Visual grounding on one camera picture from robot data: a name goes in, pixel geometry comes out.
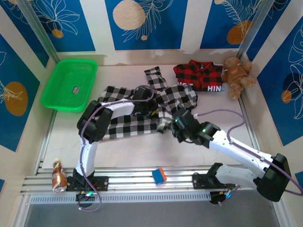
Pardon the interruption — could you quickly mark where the brown teddy bear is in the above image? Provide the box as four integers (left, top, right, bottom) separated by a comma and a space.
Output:
221, 56, 256, 99

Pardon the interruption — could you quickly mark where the aluminium side rail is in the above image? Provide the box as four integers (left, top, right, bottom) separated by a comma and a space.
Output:
34, 110, 57, 177
238, 96, 261, 152

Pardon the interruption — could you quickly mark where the red black checked shirt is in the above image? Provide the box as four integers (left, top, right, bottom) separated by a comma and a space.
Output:
173, 59, 225, 93

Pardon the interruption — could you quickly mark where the black controller board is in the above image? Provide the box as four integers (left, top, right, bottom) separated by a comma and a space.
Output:
75, 191, 98, 203
209, 189, 239, 206

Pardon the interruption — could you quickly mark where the aluminium rail bed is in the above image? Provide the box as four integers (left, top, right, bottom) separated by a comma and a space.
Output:
20, 166, 280, 196

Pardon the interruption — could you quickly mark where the black white checked shirt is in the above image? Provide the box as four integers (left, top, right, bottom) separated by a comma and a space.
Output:
98, 67, 198, 142

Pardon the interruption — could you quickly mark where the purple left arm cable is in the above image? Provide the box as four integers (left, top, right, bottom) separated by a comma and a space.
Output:
77, 91, 158, 212

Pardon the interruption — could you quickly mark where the white slotted cable duct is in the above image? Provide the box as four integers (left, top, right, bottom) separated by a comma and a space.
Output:
29, 192, 211, 205

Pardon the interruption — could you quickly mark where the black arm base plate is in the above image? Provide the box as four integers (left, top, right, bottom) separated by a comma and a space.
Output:
66, 176, 109, 192
192, 172, 237, 190

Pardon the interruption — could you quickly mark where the aluminium frame post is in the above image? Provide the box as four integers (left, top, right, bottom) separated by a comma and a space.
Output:
18, 0, 60, 63
238, 0, 276, 60

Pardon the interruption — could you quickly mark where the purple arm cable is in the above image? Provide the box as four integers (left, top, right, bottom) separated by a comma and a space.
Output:
77, 91, 158, 212
195, 109, 303, 196

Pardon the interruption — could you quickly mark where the blue orange block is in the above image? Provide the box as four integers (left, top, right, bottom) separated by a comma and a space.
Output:
151, 167, 167, 185

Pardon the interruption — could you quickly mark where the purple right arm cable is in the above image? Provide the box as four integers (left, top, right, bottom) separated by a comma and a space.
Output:
195, 109, 303, 196

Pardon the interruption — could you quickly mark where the green plastic basket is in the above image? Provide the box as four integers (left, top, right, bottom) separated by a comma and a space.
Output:
40, 59, 99, 113

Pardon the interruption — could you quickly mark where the brown drink bottle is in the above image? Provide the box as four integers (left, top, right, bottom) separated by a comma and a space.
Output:
52, 158, 68, 193

